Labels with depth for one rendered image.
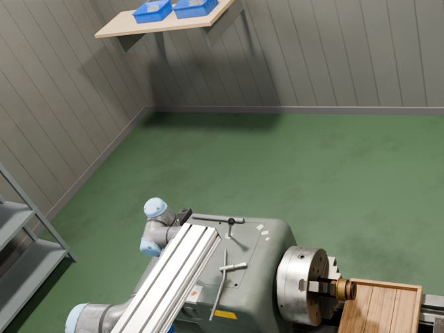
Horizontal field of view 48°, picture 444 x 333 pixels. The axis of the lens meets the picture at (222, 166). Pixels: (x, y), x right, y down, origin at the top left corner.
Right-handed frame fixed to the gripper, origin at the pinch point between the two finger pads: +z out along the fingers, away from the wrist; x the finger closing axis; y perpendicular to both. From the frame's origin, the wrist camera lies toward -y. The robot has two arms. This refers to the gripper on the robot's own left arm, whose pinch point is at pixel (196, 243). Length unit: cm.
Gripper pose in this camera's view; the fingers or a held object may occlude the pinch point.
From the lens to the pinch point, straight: 203.7
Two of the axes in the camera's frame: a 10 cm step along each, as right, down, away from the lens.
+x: 9.1, -1.1, -4.0
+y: -1.4, 8.3, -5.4
